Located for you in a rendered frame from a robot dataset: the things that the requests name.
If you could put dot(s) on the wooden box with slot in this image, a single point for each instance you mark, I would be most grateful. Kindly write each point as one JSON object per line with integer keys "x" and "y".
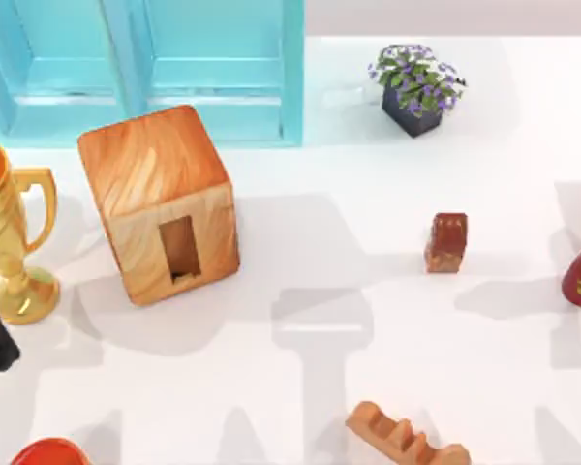
{"x": 160, "y": 194}

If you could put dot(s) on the small brown bread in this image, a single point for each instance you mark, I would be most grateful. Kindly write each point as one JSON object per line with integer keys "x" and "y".
{"x": 446, "y": 242}

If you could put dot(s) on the light blue rack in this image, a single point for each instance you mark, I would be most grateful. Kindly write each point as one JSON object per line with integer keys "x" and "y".
{"x": 213, "y": 72}

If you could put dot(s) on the purple flower plant pot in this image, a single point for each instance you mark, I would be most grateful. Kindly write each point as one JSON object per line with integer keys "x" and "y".
{"x": 418, "y": 92}

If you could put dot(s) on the orange wooden ridged stand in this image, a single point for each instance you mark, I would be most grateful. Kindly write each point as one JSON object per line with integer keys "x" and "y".
{"x": 406, "y": 436}

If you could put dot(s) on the gold trophy cup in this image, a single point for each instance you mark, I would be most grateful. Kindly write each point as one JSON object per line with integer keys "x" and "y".
{"x": 5, "y": 232}

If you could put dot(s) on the red round bowl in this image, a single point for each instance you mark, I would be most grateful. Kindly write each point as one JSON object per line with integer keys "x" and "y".
{"x": 48, "y": 453}

